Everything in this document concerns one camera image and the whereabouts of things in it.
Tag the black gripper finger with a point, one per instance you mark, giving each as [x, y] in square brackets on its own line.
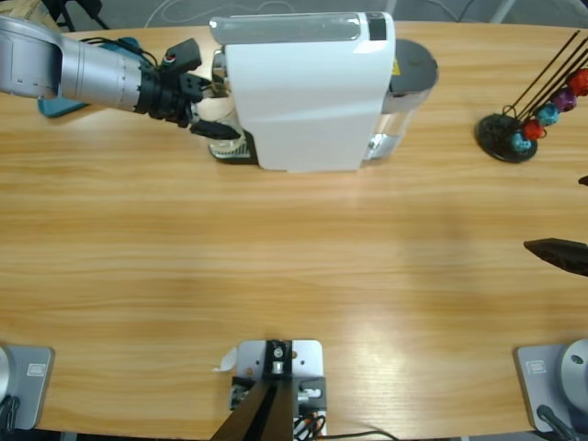
[565, 255]
[584, 181]

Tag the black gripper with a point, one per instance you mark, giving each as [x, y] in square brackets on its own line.
[161, 96]

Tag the clear drinking glass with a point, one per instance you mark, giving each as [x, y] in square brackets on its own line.
[220, 110]

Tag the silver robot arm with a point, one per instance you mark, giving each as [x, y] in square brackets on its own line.
[69, 69]
[576, 367]

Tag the red foil coffee capsule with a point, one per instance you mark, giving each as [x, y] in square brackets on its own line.
[580, 82]
[534, 130]

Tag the teal foil coffee capsule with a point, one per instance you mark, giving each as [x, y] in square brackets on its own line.
[548, 115]
[521, 143]

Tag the purple foil coffee capsule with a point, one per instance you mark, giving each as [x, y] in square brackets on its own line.
[564, 98]

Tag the white capsule coffee machine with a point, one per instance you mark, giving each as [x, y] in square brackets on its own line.
[298, 101]

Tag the teal plastic serving tray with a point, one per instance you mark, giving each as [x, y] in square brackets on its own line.
[59, 109]

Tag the black chair legs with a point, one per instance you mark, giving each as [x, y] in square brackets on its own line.
[57, 7]

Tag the clear water tank grey lid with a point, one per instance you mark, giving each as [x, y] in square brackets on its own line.
[413, 64]

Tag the wooden crate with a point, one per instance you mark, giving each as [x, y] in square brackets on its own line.
[18, 7]

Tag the white paper tag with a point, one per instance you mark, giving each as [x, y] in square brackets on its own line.
[227, 360]

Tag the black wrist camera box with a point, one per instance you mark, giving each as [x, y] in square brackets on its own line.
[184, 55]

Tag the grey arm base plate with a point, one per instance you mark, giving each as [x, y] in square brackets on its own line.
[535, 386]
[32, 395]

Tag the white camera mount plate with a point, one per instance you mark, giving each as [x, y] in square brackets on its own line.
[308, 358]

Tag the black camera post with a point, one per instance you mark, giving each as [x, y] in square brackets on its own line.
[271, 404]

